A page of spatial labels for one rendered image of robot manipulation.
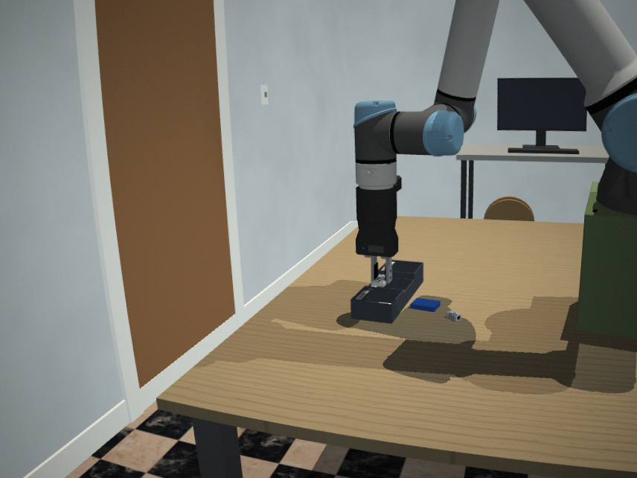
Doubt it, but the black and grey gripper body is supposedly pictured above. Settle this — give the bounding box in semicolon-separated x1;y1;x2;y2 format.
355;162;402;257

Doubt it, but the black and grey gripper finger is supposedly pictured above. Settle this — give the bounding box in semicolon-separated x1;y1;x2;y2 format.
381;257;392;284
365;255;378;282

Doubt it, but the dark grey three-compartment bin rack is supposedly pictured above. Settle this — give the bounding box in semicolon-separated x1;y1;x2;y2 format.
350;260;423;324

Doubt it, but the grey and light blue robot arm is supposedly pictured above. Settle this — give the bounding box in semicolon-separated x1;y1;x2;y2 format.
353;0;637;215

